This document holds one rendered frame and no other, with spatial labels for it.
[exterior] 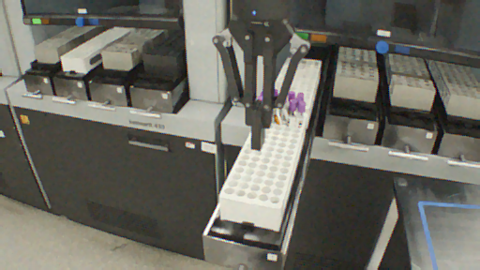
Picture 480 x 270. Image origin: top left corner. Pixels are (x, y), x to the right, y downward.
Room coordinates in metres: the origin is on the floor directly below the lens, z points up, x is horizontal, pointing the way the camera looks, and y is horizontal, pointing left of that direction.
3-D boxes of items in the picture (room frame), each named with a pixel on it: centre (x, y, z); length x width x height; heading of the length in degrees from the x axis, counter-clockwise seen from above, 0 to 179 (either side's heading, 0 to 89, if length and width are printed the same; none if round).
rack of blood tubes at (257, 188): (0.55, -0.05, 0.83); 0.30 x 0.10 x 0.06; 164
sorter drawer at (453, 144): (0.97, -0.65, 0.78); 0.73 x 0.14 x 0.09; 164
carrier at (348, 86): (0.83, -0.29, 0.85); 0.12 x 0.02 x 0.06; 74
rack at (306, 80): (0.85, -0.14, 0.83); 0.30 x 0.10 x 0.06; 164
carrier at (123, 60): (1.03, 0.38, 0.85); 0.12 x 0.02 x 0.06; 75
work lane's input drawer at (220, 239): (0.68, -0.09, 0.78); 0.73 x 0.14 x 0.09; 164
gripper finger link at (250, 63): (0.45, -0.01, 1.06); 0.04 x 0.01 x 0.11; 164
